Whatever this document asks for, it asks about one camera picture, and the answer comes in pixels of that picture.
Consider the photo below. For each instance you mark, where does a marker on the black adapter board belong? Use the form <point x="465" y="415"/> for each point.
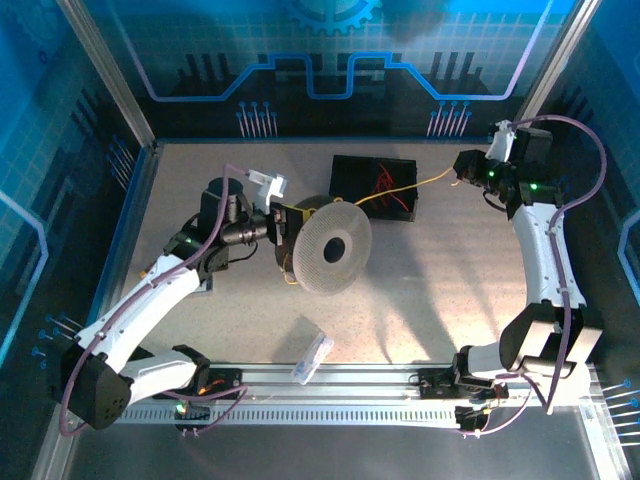
<point x="197" y="412"/>
<point x="470" y="420"/>

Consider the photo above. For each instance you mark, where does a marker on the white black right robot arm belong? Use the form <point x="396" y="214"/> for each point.
<point x="542" y="250"/>

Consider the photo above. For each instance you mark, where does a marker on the aluminium frame post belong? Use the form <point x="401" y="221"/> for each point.
<point x="107" y="75"/>
<point x="547" y="75"/>

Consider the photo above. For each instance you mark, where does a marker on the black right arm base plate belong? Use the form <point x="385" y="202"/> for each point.
<point x="432" y="385"/>

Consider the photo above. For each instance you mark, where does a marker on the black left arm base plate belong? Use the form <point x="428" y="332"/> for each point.
<point x="225" y="387"/>

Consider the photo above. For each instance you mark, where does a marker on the clear plastic bag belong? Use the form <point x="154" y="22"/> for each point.
<point x="310" y="360"/>

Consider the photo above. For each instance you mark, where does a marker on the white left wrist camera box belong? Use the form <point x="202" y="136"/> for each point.
<point x="265" y="187"/>

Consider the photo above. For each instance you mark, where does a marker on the aluminium mounting rail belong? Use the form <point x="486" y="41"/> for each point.
<point x="350" y="380"/>

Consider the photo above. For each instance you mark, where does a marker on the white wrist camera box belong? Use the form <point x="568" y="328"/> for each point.
<point x="265" y="187"/>
<point x="501" y="142"/>

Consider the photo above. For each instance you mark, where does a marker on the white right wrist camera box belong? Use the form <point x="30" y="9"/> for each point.
<point x="501" y="142"/>

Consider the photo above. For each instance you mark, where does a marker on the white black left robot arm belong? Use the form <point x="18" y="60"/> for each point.
<point x="150" y="295"/>

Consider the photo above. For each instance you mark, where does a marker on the black plastic bin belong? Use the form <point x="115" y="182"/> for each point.
<point x="350" y="170"/>

